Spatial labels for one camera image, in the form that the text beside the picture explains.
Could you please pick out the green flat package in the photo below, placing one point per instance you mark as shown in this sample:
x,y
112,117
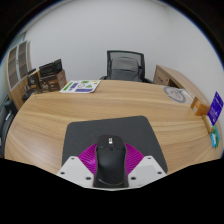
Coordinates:
x,y
217,135

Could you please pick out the black printed carton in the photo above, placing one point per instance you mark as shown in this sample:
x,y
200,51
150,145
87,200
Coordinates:
x,y
50,67

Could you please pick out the white green printed leaflet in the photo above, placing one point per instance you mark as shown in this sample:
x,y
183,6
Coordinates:
x,y
80,86

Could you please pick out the small dark carton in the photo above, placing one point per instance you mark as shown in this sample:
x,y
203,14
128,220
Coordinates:
x,y
34,81

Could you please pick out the black mesh office chair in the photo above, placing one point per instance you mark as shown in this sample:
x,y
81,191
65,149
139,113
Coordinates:
x,y
125,68

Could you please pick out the black side chair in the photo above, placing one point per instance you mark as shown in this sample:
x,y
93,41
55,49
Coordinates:
x,y
6,123

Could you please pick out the purple card package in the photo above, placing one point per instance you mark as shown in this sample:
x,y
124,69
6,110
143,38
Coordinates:
x,y
216,108

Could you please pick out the small tan labelled box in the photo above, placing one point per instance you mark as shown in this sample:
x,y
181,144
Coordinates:
x,y
207,124

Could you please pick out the wooden lattice door cabinet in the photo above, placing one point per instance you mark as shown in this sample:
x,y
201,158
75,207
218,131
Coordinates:
x,y
17,66

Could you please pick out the wooden side desk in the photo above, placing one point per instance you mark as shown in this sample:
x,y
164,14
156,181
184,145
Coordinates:
x,y
173,77

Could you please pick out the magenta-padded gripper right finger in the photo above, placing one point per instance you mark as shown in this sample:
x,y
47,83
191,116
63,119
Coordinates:
x,y
143,170

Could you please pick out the dark grey mouse pad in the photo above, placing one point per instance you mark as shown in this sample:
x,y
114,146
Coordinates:
x,y
110,126

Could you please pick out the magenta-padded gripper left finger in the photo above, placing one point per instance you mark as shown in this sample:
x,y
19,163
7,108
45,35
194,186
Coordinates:
x,y
76,170

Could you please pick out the black computer mouse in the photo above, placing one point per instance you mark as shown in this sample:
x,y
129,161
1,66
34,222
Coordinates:
x,y
110,161

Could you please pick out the brown printed carton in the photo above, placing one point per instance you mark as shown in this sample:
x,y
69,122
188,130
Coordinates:
x,y
54,82

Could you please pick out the small blue package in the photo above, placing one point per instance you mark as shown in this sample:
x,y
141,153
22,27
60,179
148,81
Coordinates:
x,y
213,140

